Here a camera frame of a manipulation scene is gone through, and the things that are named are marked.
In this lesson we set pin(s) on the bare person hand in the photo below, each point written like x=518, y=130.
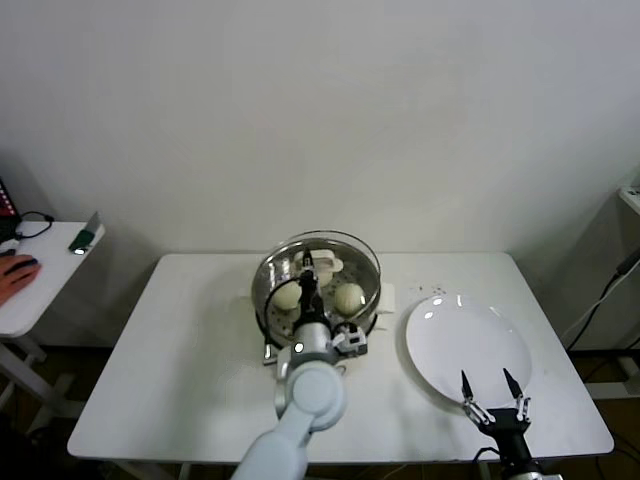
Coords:
x=14, y=280

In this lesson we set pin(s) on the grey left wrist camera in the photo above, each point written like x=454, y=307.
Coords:
x=352, y=341

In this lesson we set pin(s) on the round glass pot lid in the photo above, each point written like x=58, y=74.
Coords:
x=360, y=265

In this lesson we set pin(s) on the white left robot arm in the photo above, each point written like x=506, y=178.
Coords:
x=310, y=395

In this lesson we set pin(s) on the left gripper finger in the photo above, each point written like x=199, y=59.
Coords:
x=307, y=257
x=308, y=277

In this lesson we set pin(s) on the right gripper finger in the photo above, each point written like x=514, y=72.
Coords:
x=467, y=390
x=511, y=386

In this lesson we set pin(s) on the round white plate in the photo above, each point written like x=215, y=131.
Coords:
x=465, y=345

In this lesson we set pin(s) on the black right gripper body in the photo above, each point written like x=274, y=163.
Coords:
x=506, y=432

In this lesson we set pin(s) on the perforated steel steamer basket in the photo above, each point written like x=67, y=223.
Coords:
x=265, y=285

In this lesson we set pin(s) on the laptop screen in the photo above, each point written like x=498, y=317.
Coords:
x=6, y=200

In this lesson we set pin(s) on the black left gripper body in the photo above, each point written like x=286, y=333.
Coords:
x=310, y=305

